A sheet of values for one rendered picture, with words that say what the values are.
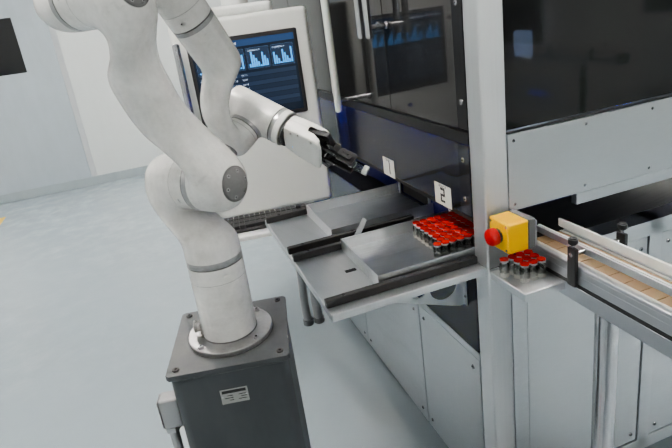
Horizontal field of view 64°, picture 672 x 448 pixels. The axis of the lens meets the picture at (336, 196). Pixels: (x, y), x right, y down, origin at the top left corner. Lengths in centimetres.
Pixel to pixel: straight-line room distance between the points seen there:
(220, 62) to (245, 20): 90
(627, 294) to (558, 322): 42
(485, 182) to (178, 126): 68
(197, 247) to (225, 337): 21
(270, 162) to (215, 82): 98
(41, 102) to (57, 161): 66
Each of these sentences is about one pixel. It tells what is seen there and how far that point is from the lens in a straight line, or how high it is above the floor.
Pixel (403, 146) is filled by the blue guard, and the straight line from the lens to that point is 162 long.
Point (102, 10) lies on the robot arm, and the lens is 94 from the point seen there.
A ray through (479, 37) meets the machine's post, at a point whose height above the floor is 143.
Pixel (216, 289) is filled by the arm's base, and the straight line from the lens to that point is 117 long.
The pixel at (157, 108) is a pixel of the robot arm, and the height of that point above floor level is 139.
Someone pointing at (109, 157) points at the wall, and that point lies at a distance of 672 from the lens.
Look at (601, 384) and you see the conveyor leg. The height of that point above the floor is 64.
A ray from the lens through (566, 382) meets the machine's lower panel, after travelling 172.
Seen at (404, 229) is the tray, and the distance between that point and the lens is 159.
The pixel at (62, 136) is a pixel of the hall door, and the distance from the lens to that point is 670.
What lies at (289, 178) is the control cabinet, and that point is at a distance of 215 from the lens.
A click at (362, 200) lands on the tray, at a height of 88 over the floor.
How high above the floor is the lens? 152
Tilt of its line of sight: 19 degrees down
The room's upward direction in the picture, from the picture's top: 8 degrees counter-clockwise
